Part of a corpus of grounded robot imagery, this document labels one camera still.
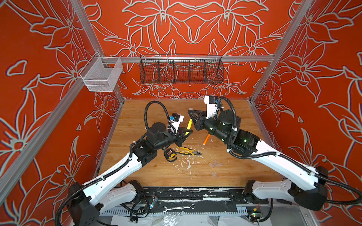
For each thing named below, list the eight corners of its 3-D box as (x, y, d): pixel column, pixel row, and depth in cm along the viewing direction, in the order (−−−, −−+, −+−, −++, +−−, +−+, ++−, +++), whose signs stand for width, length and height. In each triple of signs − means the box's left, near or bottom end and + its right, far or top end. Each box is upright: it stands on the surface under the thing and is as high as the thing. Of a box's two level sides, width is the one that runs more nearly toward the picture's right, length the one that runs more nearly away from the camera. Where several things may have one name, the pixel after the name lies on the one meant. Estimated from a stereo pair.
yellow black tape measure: (164, 162, 87) (163, 160, 84) (164, 150, 92) (164, 148, 89) (176, 162, 87) (176, 160, 84) (177, 150, 92) (176, 148, 89)
